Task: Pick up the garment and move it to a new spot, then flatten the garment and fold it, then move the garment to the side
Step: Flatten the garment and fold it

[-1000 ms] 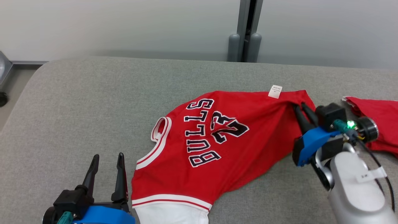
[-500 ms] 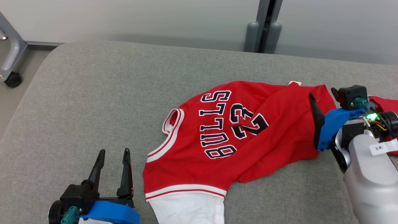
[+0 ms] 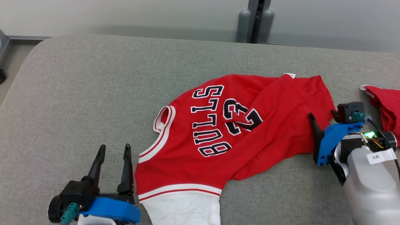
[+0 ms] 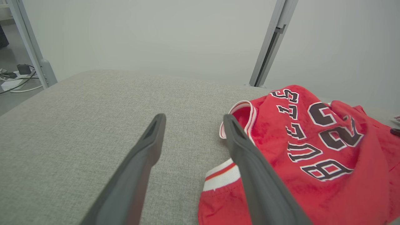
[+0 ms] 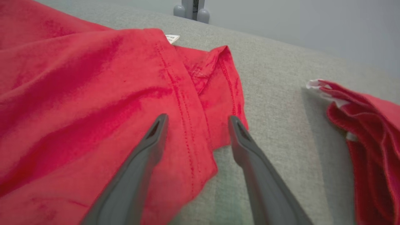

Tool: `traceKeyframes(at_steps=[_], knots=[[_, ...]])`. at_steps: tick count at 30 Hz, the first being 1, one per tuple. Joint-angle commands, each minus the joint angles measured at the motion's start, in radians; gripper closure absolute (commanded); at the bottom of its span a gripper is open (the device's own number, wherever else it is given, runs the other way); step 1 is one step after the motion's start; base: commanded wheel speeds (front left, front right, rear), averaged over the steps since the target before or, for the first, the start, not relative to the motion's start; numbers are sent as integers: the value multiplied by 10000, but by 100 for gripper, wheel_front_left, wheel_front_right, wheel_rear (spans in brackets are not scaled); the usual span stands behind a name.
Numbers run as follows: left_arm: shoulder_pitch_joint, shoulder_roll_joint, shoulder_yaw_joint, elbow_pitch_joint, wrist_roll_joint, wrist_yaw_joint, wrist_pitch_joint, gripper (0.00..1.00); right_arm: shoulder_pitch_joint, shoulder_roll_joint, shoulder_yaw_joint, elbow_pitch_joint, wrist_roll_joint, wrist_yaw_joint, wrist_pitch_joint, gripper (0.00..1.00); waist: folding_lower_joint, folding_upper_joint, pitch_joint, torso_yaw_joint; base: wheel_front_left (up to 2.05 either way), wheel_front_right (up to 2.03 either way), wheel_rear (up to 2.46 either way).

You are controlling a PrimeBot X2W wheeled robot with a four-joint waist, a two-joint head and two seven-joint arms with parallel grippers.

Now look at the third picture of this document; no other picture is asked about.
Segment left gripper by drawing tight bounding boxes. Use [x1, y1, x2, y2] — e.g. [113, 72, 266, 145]
[77, 143, 137, 225]

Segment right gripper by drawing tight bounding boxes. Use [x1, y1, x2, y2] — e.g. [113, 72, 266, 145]
[308, 109, 398, 187]

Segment red white basketball jersey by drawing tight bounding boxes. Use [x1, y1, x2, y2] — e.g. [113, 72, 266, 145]
[134, 72, 337, 225]

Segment red shorts with white stripe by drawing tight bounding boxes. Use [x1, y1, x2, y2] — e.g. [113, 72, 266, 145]
[360, 84, 400, 148]

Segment grey fabric sofa cushion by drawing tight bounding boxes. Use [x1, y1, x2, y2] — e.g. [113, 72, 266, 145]
[0, 34, 400, 225]

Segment blue right camera bracket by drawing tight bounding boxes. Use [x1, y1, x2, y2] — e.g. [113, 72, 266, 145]
[316, 122, 365, 166]

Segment blue camera bracket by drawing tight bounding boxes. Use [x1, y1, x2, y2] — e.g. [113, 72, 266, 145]
[316, 122, 365, 166]
[78, 197, 141, 224]

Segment teal right cable connector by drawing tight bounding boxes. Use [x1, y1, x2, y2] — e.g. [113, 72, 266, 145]
[351, 112, 373, 124]

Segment teal cable connector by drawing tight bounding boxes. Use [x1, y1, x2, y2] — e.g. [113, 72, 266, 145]
[60, 202, 80, 225]
[351, 112, 373, 124]

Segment blue left camera bracket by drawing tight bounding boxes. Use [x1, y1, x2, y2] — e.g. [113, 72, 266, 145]
[78, 197, 141, 224]

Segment black right camera cable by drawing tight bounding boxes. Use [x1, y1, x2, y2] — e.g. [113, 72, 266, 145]
[365, 117, 400, 185]

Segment teal left cable connector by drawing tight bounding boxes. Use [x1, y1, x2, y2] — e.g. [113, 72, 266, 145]
[60, 202, 80, 225]

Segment white paper cable label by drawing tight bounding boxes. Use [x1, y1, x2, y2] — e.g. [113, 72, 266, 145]
[367, 148, 397, 165]

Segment grey cylinder post foot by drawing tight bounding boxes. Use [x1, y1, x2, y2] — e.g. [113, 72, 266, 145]
[236, 9, 252, 43]
[257, 9, 275, 44]

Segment grey partition post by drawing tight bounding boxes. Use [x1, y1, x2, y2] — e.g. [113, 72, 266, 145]
[247, 0, 273, 44]

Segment grey metal floor rail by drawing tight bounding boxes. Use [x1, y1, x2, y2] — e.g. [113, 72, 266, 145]
[0, 29, 52, 65]

